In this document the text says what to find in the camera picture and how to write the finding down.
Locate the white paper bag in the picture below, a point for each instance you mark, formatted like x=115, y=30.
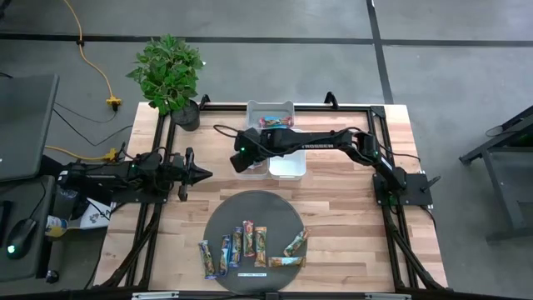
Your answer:
x=96, y=216

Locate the red chocolate chip granola bar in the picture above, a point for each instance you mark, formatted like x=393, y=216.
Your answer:
x=275, y=122

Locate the yellow white bottle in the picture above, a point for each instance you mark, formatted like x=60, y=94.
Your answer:
x=56, y=227

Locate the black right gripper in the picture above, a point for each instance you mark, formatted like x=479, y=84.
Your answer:
x=254, y=143

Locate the white label strip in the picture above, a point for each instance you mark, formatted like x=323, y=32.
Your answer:
x=252, y=274

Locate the blue oatmeal raisin granola bar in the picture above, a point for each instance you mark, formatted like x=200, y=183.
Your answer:
x=225, y=255
x=207, y=260
x=236, y=246

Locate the black computer mouse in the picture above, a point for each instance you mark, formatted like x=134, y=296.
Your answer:
x=21, y=237

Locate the dark grey round woven mat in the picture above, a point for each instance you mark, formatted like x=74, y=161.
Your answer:
x=258, y=208

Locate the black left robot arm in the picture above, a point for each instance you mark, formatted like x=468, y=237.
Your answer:
x=104, y=175

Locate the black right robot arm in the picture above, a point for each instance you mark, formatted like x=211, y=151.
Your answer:
x=316, y=143

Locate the black metal stand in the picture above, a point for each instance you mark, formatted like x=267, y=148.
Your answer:
x=512, y=196

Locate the dark grey monitor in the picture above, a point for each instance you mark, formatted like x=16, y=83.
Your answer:
x=25, y=125

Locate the green leafy plant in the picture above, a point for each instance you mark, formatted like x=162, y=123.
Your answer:
x=166, y=71

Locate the small black object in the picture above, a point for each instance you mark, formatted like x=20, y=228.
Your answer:
x=52, y=277

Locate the silver mounting bracket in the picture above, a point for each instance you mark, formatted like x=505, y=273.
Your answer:
x=387, y=296
x=154, y=295

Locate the black plant pot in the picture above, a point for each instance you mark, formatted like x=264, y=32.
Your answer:
x=187, y=118

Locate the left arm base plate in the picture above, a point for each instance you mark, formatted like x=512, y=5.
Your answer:
x=137, y=198

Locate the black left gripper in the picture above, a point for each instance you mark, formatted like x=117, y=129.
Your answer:
x=177, y=171

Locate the dark grey desk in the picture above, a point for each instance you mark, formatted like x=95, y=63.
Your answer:
x=25, y=271

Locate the black aluminium table frame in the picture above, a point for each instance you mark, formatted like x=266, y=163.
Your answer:
x=316, y=108

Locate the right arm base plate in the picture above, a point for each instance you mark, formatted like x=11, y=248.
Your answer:
x=416, y=191

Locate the black keyboard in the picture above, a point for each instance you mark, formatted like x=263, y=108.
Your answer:
x=4, y=221

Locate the clear plastic bin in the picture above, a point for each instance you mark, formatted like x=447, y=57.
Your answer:
x=260, y=174
x=254, y=110

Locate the white plastic bin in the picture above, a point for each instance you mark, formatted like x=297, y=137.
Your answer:
x=287, y=168

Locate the green orange snack wrapper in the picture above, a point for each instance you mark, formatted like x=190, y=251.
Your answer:
x=248, y=238

